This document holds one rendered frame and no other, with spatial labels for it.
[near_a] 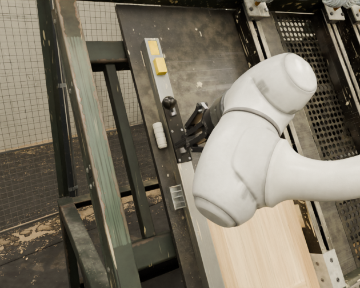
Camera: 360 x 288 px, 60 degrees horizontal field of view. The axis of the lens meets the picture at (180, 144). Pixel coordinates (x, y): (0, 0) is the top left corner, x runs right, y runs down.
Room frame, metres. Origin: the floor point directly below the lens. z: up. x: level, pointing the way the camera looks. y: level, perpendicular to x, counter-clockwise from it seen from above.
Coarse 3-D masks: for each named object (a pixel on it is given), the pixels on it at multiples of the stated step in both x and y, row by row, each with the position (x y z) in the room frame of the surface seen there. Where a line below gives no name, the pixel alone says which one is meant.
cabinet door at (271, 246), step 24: (264, 216) 0.92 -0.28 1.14; (288, 216) 0.95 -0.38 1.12; (216, 240) 0.81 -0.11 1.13; (240, 240) 0.84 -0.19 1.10; (264, 240) 0.87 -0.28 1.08; (288, 240) 0.91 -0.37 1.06; (240, 264) 0.80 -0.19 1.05; (264, 264) 0.83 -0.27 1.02; (288, 264) 0.86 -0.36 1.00; (312, 264) 0.89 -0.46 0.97
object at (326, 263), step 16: (272, 0) 1.22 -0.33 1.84; (240, 16) 1.31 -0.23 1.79; (256, 16) 1.25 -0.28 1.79; (240, 32) 1.30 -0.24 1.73; (256, 32) 1.27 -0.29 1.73; (256, 48) 1.22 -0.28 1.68; (256, 64) 1.21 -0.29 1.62; (288, 128) 1.10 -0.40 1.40; (304, 208) 0.96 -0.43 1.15; (320, 208) 0.96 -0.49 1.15; (320, 224) 0.94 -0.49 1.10; (320, 240) 0.90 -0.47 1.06; (320, 256) 0.88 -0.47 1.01; (336, 256) 0.89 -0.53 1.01; (320, 272) 0.87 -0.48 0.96; (336, 272) 0.86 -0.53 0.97
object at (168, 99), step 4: (168, 96) 0.85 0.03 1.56; (164, 100) 0.84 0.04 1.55; (168, 100) 0.84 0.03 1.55; (172, 100) 0.84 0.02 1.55; (164, 104) 0.84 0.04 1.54; (168, 104) 0.84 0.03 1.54; (172, 104) 0.84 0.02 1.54; (168, 108) 0.84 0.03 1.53; (172, 108) 0.85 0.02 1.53; (172, 112) 0.93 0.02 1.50; (176, 112) 0.95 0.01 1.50
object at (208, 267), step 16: (144, 48) 1.06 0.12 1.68; (160, 48) 1.07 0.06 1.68; (160, 80) 1.00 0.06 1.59; (160, 96) 0.97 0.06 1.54; (160, 112) 0.97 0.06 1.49; (176, 160) 0.88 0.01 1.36; (176, 176) 0.88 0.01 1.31; (192, 176) 0.87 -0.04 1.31; (192, 208) 0.81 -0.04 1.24; (192, 224) 0.79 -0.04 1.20; (192, 240) 0.79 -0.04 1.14; (208, 240) 0.78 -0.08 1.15; (208, 256) 0.75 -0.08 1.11; (208, 272) 0.73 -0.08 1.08
